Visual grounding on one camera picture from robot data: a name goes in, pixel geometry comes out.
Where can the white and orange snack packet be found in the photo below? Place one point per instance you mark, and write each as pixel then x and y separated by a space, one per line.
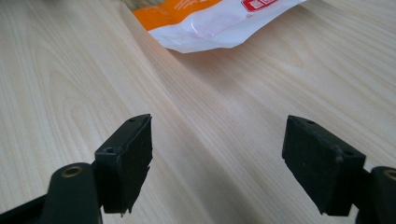
pixel 214 25

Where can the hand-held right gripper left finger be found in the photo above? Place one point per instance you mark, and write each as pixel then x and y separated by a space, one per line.
pixel 124 168

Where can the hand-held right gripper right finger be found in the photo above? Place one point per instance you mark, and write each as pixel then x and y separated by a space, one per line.
pixel 320 168

